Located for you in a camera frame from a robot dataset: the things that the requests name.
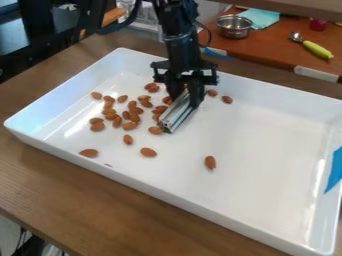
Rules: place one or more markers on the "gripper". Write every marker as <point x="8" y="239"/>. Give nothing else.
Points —
<point x="183" y="68"/>

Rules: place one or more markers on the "silver metal bar tool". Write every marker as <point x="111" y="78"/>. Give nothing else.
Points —
<point x="176" y="115"/>

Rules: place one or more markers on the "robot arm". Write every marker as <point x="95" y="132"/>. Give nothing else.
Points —
<point x="178" y="23"/>

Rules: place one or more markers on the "pile of brown almonds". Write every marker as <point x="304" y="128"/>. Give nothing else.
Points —
<point x="129" y="113"/>

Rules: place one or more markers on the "silver pot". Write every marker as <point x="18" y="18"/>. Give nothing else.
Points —
<point x="233" y="26"/>

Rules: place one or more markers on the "white tray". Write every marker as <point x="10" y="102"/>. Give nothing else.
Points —
<point x="249" y="166"/>

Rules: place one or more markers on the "light blue cloth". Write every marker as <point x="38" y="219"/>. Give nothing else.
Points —
<point x="260" y="17"/>

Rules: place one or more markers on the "red cup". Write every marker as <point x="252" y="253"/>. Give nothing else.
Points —
<point x="318" y="24"/>

